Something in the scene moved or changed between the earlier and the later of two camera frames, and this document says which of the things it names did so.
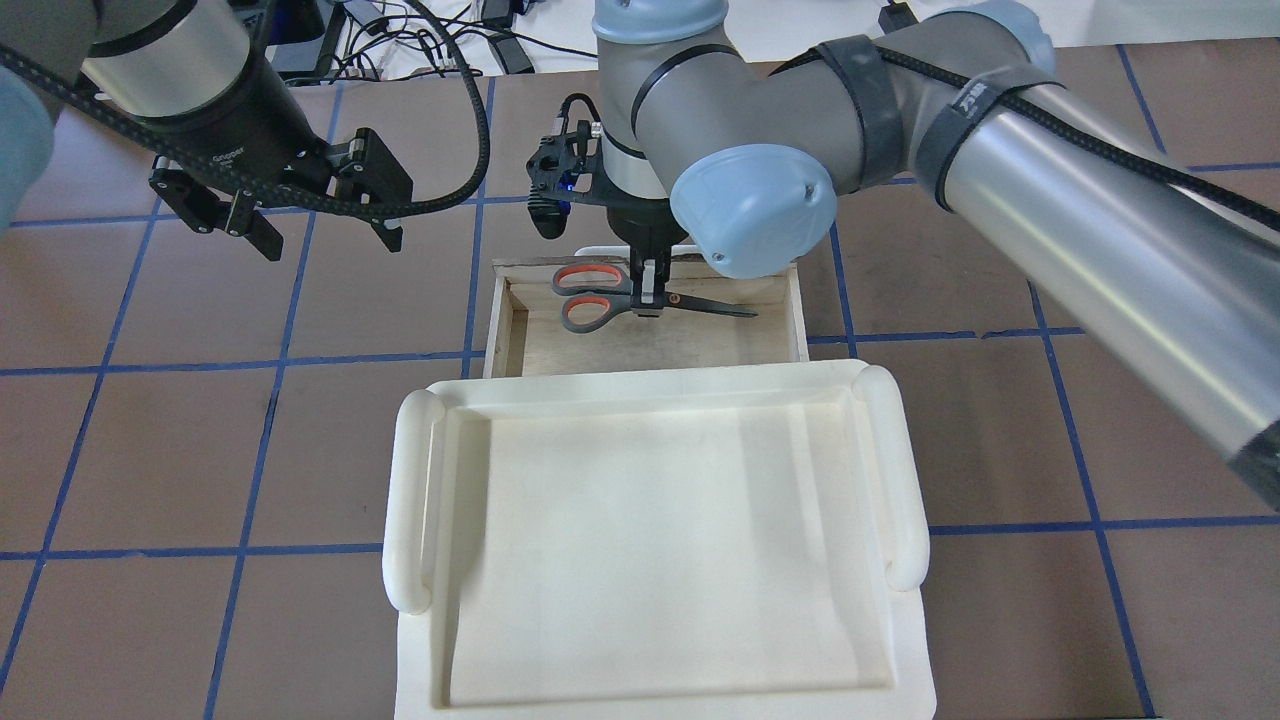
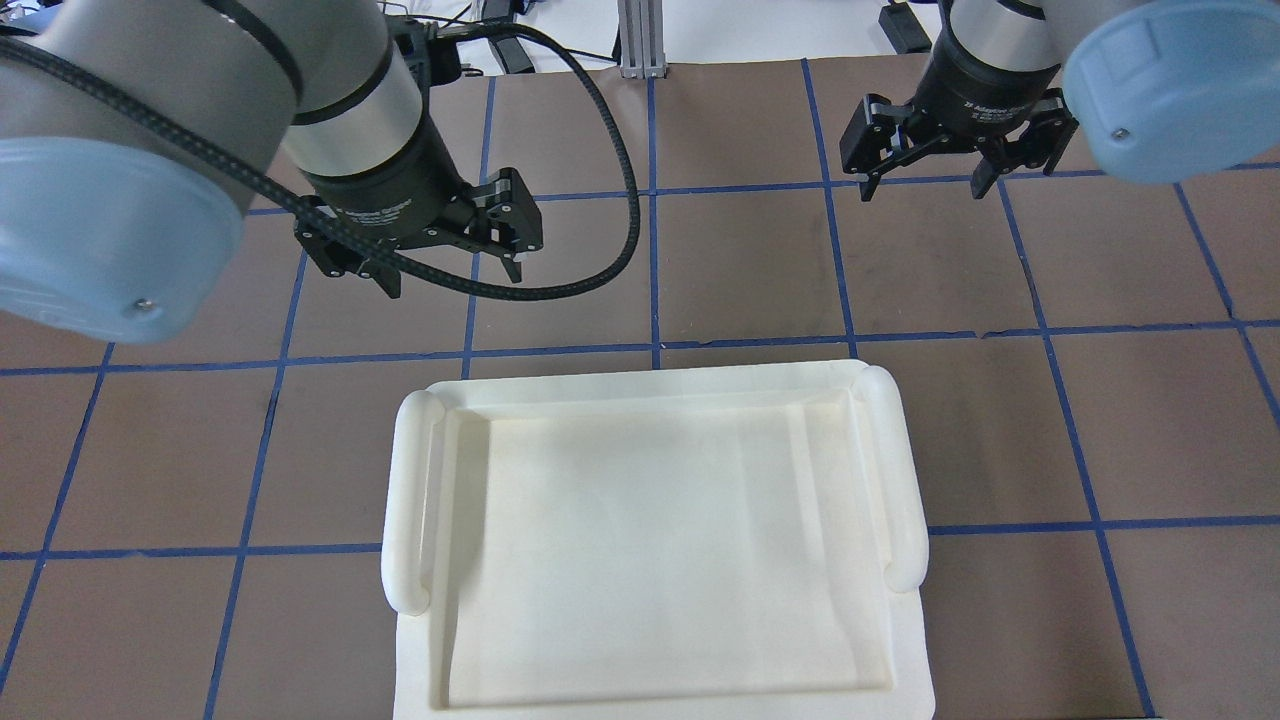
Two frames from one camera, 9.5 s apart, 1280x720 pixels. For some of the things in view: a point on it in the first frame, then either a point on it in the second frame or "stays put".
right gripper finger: [662, 256] to [867, 189]
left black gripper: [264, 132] to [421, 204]
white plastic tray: [695, 541] stays put
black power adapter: [896, 16] stays put
